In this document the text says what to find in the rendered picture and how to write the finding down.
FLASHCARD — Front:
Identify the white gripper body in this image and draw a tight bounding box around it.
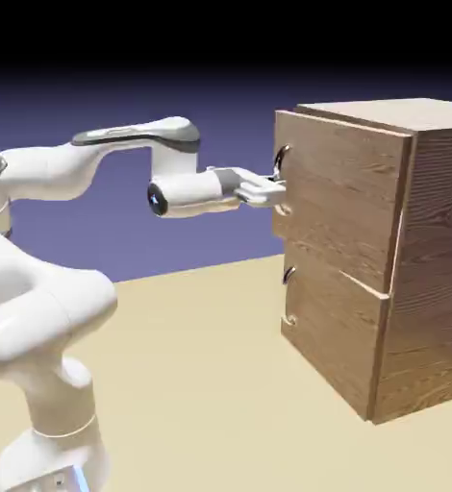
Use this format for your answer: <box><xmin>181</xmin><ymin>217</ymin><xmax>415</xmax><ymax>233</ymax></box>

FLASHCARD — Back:
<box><xmin>233</xmin><ymin>174</ymin><xmax>288</xmax><ymax>209</ymax></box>

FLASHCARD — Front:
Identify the wooden cabinet door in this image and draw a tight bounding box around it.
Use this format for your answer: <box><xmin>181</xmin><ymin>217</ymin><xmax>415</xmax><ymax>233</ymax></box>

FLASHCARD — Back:
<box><xmin>280</xmin><ymin>239</ymin><xmax>390</xmax><ymax>423</ymax></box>

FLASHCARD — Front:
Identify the curved metal handle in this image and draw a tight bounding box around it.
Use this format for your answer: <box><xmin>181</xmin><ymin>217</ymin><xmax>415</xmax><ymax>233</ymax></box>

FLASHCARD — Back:
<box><xmin>282</xmin><ymin>265</ymin><xmax>298</xmax><ymax>328</ymax></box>
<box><xmin>272</xmin><ymin>143</ymin><xmax>293</xmax><ymax>217</ymax></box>

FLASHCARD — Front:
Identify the wooden door with handle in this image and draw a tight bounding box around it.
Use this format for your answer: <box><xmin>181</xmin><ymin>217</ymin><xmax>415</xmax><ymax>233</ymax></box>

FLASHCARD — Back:
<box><xmin>271</xmin><ymin>109</ymin><xmax>414</xmax><ymax>295</ymax></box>

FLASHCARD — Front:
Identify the light wood cabinet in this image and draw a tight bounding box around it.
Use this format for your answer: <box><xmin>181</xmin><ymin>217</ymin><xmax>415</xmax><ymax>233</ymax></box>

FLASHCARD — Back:
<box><xmin>271</xmin><ymin>97</ymin><xmax>452</xmax><ymax>426</ymax></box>

